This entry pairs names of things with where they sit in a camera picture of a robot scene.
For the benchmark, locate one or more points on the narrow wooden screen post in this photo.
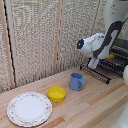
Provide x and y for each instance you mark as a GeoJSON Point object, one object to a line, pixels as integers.
{"type": "Point", "coordinates": [58, 36]}

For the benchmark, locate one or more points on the open toaster oven door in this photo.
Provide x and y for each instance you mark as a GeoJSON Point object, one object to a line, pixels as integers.
{"type": "Point", "coordinates": [95, 74]}

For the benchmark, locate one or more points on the wide wooden screen post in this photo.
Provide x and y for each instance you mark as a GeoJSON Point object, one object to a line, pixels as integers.
{"type": "Point", "coordinates": [6, 43]}

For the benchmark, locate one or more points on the black dish rack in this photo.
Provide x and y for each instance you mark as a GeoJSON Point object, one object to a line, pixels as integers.
{"type": "Point", "coordinates": [118, 61]}

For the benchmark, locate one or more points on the blue plastic mug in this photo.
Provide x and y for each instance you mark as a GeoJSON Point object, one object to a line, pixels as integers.
{"type": "Point", "coordinates": [76, 81]}

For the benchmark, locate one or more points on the white black Franka robot arm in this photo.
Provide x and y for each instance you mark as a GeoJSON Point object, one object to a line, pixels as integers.
{"type": "Point", "coordinates": [100, 43]}

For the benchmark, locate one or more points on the yellow plastic bowl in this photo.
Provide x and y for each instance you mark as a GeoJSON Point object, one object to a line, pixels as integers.
{"type": "Point", "coordinates": [56, 94]}

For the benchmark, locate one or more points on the white floral-rim plate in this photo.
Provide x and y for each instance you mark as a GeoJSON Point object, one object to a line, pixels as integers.
{"type": "Point", "coordinates": [29, 109]}

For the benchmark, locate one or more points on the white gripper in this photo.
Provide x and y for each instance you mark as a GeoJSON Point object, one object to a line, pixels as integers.
{"type": "Point", "coordinates": [93, 63]}

